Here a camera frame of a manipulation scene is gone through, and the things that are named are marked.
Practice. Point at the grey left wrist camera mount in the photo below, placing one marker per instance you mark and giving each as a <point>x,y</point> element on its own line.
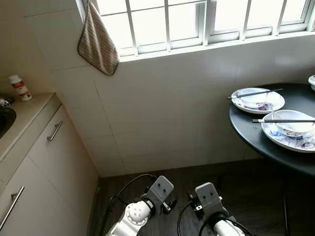
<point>160,189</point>

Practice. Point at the white barred window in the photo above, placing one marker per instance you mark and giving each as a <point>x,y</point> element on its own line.
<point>206,34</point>

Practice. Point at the white bowl purple print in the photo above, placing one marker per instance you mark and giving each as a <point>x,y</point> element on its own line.
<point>256,101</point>

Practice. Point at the round stainless sink basin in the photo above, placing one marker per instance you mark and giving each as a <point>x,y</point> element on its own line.
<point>5,120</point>

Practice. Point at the beige kitchen cabinet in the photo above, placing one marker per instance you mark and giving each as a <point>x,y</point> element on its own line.
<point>59,162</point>

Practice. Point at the black round table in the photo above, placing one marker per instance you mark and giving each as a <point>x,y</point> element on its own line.
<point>246,128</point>

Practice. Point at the black chopstick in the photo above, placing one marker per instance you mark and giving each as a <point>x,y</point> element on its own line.
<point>285,120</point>
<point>256,93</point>

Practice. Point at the small white bowl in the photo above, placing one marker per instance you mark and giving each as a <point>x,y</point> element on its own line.
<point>312,82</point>

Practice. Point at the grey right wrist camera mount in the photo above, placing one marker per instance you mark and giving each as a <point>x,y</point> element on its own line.
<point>209,199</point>

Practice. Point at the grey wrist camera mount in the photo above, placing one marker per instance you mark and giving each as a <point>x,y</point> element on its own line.
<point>209,199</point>
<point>160,189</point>

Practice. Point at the white bottle red label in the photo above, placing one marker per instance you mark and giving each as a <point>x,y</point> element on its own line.
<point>20,88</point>

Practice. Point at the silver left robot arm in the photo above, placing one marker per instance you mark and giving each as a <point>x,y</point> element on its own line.
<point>135,216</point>

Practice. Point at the plain white bowl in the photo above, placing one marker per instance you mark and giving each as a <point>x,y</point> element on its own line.
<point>295,127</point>

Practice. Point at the blue floral plate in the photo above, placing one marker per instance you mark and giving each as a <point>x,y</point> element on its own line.
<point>290,143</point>

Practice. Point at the purple floral plate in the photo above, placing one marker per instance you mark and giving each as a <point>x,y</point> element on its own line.
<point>268,107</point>

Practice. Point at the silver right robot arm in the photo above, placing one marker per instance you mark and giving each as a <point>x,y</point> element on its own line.
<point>224,228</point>

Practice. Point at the brown striped hanging towel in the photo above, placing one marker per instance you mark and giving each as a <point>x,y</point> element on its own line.
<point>97,44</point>

